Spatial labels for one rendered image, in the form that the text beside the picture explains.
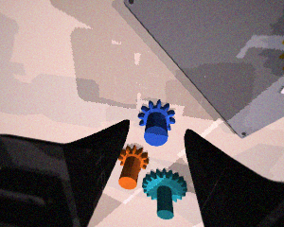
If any orange gear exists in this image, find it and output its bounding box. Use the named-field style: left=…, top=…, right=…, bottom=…
left=118, top=145, right=149, bottom=189

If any grey flat board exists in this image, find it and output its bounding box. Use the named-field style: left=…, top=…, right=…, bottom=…
left=123, top=0, right=284, bottom=139

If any blue gear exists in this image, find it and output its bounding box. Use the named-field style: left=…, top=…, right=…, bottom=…
left=137, top=99, right=175, bottom=147

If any teal gear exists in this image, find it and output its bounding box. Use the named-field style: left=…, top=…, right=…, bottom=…
left=142, top=169, right=187, bottom=219

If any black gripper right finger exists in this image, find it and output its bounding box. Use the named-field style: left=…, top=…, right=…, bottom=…
left=184, top=129, right=284, bottom=227

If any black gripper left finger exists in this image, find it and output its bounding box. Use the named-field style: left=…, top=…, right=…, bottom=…
left=0, top=119, right=130, bottom=227

